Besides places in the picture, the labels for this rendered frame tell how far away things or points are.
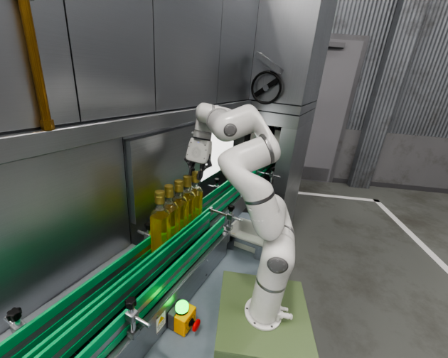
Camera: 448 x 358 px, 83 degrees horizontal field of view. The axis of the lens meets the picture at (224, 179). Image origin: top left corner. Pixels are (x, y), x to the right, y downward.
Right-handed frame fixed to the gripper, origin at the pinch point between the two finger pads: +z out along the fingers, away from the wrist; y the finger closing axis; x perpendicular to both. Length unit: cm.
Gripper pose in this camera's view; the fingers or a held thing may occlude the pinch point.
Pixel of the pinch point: (195, 174)
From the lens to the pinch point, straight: 109.8
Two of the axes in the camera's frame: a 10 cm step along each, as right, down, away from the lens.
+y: 8.9, 2.3, -3.9
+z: -1.9, 9.7, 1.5
